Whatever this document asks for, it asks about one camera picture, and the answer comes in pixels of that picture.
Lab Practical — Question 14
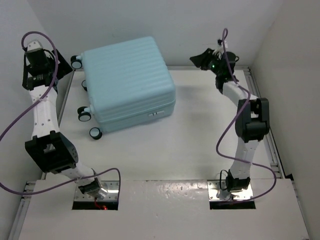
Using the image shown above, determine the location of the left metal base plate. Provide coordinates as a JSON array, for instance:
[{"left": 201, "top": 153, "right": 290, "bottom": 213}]
[{"left": 74, "top": 180, "right": 119, "bottom": 202}]

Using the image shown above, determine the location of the light blue suitcase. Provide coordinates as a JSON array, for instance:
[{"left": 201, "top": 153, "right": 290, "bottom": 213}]
[{"left": 70, "top": 36, "right": 176, "bottom": 140}]

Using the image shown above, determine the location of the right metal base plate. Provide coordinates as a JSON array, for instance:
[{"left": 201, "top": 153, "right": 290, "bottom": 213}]
[{"left": 207, "top": 180, "right": 254, "bottom": 203}]

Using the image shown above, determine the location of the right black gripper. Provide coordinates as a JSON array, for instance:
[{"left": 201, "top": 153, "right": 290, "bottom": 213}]
[{"left": 190, "top": 48, "right": 223, "bottom": 77}]

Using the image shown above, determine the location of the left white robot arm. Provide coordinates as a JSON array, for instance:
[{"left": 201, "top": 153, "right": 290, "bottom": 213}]
[{"left": 22, "top": 40, "right": 104, "bottom": 200}]

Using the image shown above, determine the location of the metal base plate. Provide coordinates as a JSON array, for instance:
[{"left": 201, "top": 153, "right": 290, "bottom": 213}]
[
  {"left": 207, "top": 180, "right": 254, "bottom": 203},
  {"left": 74, "top": 180, "right": 119, "bottom": 202}
]

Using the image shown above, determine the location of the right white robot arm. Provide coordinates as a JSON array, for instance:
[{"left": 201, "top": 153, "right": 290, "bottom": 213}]
[{"left": 190, "top": 39, "right": 270, "bottom": 192}]

